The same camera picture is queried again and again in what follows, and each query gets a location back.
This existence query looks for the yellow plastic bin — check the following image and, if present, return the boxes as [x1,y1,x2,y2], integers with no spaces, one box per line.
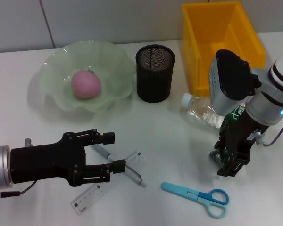
[181,0,266,97]

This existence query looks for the black mesh pen holder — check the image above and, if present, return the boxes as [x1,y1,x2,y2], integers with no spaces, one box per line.
[135,44,175,103]

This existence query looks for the gripper cable with plugs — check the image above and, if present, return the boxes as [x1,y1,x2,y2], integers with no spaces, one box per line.
[253,113,283,147]
[0,138,37,203]

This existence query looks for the grey pen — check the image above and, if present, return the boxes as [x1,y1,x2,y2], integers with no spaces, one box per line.
[92,144,147,188]

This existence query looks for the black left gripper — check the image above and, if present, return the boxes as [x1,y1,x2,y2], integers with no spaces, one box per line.
[9,129,126,188]

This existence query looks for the blue scissors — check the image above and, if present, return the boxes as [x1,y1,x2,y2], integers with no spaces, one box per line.
[160,181,229,219]

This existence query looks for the clear green-label water bottle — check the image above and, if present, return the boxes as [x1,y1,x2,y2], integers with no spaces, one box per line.
[180,92,246,129]

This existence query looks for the pink peach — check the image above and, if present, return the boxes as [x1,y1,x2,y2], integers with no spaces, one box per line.
[71,69,101,99]

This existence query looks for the right gripper cable with plugs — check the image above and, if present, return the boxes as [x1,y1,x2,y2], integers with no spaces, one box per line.
[253,113,283,147]

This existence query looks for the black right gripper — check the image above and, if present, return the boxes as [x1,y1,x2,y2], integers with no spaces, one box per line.
[214,110,268,177]

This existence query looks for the transparent plastic ruler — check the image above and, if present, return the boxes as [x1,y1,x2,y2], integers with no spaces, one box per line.
[70,150,147,216]

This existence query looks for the green wavy glass fruit plate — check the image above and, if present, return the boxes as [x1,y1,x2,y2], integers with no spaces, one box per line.
[39,40,137,115]

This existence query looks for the left gripper cable with plugs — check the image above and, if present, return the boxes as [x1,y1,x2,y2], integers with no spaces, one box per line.
[0,138,37,203]

